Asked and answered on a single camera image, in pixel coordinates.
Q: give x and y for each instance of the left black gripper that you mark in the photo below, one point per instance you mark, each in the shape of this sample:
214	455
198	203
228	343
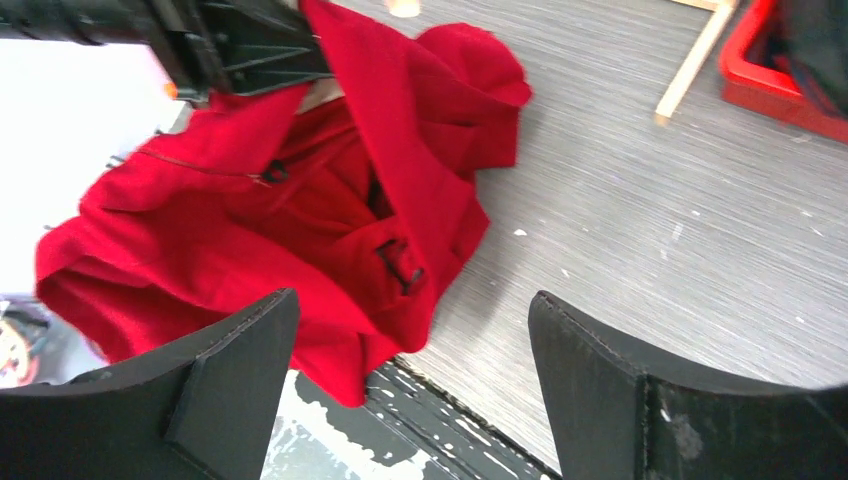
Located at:
239	47

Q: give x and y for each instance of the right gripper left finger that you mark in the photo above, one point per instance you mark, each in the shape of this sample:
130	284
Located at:
200	407

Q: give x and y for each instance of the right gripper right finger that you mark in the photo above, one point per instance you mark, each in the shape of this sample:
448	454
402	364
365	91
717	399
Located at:
622	408

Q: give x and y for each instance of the red skirt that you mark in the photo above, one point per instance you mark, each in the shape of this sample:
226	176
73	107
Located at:
366	206

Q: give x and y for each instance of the beige plastic hanger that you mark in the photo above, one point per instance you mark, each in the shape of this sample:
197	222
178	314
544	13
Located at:
320	92

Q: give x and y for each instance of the dark plaid garment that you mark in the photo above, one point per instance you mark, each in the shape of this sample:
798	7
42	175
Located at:
815	33

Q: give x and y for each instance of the red plastic bin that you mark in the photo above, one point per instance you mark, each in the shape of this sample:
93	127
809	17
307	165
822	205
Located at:
750	82

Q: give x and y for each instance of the wooden clothes rack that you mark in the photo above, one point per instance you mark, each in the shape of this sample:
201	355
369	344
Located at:
721	14

